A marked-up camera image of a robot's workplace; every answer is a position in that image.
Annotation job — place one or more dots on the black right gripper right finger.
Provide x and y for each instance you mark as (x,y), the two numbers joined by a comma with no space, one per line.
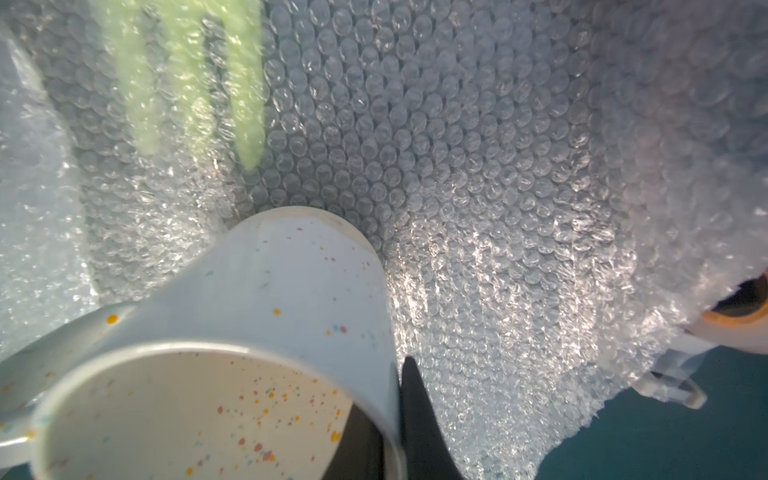
(427,455)

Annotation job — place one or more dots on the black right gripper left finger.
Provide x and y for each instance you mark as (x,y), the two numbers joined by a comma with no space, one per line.
(359,455)

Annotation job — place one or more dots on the green fork wooden handle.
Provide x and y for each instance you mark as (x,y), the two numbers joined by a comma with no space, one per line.
(182,23)

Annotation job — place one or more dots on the white speckled mug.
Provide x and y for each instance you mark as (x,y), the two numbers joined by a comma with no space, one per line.
(245,365)

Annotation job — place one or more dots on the white tape dispenser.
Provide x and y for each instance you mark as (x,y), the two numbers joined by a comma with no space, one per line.
(738,322)

